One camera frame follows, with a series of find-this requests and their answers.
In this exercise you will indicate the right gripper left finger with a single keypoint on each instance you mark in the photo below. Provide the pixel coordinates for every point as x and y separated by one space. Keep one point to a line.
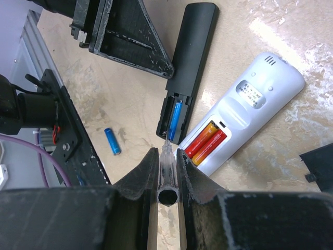
119 216

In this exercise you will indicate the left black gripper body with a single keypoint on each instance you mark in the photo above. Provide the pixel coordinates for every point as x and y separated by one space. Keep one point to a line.
83 14

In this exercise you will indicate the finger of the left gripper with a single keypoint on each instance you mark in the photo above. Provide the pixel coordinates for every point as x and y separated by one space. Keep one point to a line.
123 32

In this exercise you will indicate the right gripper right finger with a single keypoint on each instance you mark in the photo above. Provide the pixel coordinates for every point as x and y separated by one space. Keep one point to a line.
212 217

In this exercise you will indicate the clear handle screwdriver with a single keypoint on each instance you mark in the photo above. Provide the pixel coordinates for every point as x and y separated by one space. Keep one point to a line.
167 190

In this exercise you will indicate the black remote control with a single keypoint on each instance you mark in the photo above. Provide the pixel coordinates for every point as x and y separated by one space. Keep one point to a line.
189 60

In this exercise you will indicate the black battery cover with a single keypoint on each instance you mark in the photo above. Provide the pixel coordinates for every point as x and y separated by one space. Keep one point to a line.
319 163

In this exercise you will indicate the white remote control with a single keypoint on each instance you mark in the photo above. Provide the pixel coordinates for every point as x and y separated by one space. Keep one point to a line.
264 88

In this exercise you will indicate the red battery in remote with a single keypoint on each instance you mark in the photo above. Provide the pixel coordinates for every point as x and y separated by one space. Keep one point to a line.
207 133

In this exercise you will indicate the blue batteries in black remote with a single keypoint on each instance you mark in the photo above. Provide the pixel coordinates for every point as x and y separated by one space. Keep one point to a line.
174 120

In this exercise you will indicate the aluminium rail frame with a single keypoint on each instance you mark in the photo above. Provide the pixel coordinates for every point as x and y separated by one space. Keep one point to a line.
33 56

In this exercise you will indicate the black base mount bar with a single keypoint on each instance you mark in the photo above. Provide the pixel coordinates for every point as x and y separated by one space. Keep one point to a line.
74 150

